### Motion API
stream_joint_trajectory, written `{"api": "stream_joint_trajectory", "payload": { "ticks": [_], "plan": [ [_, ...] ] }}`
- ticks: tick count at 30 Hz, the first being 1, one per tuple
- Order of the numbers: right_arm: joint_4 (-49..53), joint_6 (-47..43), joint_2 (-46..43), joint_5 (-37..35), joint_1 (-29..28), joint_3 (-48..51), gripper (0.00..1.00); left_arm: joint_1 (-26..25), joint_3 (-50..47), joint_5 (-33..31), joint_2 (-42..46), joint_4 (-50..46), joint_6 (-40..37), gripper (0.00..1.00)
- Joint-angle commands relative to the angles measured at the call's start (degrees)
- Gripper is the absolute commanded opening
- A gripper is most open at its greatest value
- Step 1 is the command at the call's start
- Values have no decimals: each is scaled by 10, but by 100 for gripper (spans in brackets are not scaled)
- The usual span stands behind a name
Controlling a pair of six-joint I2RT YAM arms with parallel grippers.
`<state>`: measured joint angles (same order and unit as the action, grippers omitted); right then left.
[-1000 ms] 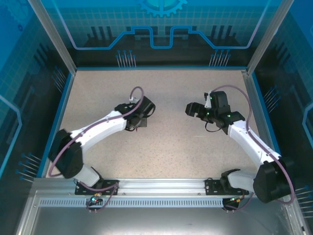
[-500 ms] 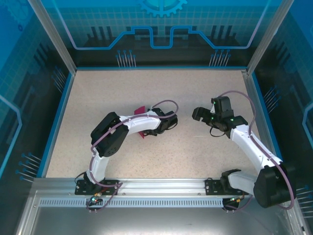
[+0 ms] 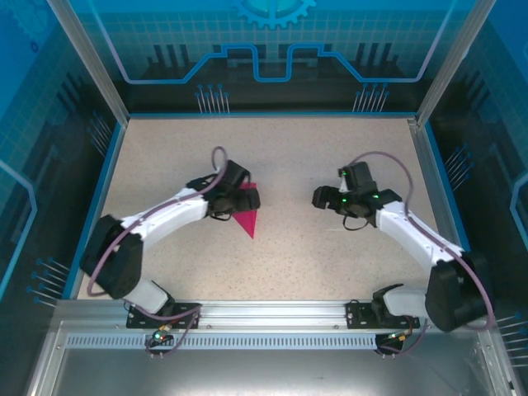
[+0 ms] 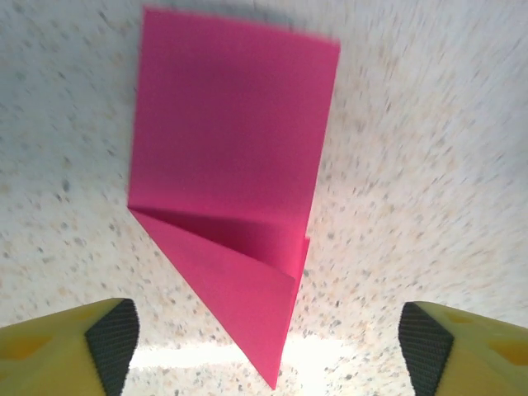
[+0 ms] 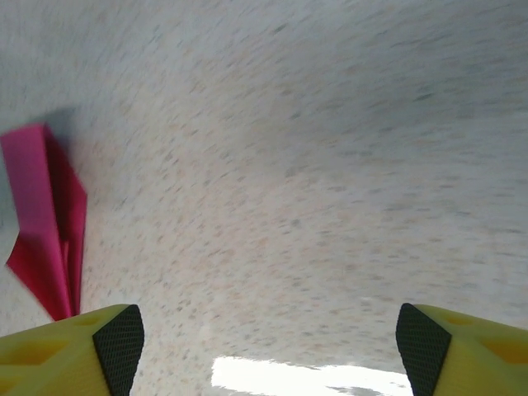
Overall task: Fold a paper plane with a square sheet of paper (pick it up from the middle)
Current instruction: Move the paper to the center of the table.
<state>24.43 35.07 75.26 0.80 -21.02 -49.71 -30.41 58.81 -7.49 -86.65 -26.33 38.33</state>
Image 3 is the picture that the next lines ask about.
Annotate pink square paper sheet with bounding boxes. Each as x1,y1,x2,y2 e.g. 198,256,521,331
232,181,261,240

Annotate shiny metal sheet tray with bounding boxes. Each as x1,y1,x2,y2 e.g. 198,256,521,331
24,321,516,396

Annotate thin black right gripper wire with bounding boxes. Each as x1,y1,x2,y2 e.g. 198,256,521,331
343,213,373,232

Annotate aluminium table side rail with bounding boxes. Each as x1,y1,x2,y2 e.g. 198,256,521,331
406,117,474,300

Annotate aluminium mounting rail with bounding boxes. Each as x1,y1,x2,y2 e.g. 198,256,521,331
55,299,493,332

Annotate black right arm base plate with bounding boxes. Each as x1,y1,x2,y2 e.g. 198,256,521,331
345,300,422,330

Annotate slotted grey cable duct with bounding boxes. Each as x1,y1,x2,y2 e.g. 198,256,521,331
65,334,413,350

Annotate aluminium frame post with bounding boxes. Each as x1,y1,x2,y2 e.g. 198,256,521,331
414,0,499,125
46,0,131,125

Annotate right cable connector with LED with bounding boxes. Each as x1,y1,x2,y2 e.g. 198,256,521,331
385,328,414,344

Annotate cable connector with led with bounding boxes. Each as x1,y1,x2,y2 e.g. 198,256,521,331
148,323,173,346
385,328,414,344

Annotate left cable connector with LED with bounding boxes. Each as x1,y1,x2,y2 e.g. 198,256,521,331
148,323,173,346

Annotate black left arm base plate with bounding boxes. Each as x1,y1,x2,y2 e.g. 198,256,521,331
125,303,202,330

